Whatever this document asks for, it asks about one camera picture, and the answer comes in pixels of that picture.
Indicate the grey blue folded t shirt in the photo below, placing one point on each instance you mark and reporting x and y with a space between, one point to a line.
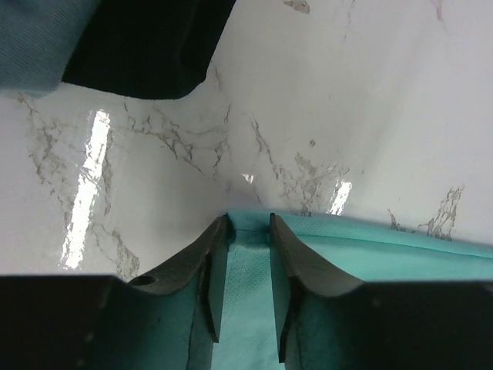
37 41

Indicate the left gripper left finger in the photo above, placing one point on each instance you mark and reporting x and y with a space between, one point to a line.
206 259

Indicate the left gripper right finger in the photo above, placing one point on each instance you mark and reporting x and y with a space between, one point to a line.
297 270

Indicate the teal t shirt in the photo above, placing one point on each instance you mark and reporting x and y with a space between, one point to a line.
425 303

